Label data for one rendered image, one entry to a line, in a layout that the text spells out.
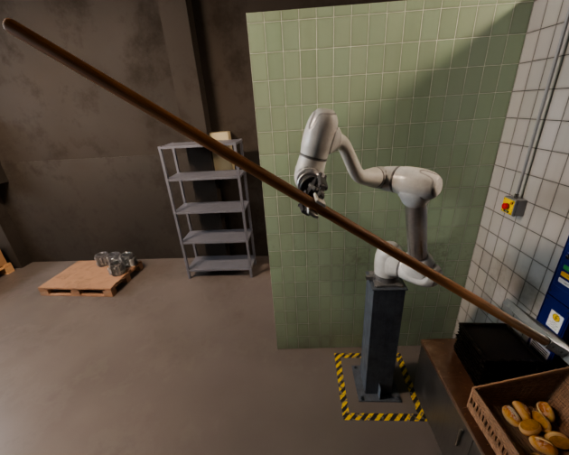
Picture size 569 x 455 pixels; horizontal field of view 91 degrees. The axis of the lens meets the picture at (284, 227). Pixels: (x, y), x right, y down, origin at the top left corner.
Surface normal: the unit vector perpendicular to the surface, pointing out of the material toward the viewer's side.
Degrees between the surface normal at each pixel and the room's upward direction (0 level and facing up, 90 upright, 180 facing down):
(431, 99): 90
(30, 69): 90
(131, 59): 90
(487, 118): 90
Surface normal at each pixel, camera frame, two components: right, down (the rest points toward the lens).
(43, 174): -0.05, 0.40
